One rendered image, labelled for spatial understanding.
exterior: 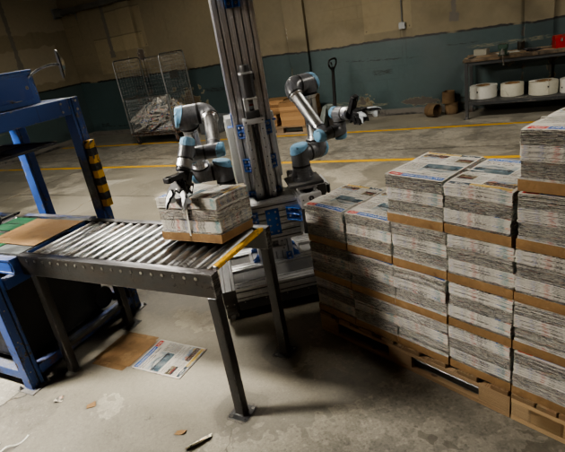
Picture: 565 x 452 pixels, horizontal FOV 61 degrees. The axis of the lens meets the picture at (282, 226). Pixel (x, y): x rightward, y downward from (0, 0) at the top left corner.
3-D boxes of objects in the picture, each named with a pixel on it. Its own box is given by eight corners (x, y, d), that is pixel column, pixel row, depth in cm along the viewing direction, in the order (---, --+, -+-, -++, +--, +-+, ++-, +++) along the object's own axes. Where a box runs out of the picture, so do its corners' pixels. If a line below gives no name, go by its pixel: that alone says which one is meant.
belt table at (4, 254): (100, 228, 322) (96, 214, 319) (14, 275, 270) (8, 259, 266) (32, 224, 355) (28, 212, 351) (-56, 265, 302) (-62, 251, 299)
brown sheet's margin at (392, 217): (431, 195, 247) (430, 186, 245) (486, 203, 226) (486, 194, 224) (386, 221, 224) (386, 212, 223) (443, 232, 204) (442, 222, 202)
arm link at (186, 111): (216, 184, 303) (197, 109, 264) (193, 188, 302) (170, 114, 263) (214, 172, 312) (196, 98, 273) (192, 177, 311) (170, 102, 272)
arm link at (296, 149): (288, 165, 313) (284, 144, 308) (304, 160, 319) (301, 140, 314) (299, 168, 303) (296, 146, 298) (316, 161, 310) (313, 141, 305)
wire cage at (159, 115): (202, 133, 1026) (183, 48, 963) (178, 143, 960) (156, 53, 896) (158, 135, 1082) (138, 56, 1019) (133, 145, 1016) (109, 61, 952)
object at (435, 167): (429, 153, 237) (429, 151, 237) (485, 158, 216) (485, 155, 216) (383, 175, 216) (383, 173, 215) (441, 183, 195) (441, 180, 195)
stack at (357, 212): (361, 300, 320) (348, 182, 289) (547, 372, 234) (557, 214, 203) (320, 328, 297) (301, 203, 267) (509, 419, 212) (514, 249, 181)
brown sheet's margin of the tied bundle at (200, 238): (254, 226, 254) (252, 218, 253) (222, 243, 230) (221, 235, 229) (229, 224, 262) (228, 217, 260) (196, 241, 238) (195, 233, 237)
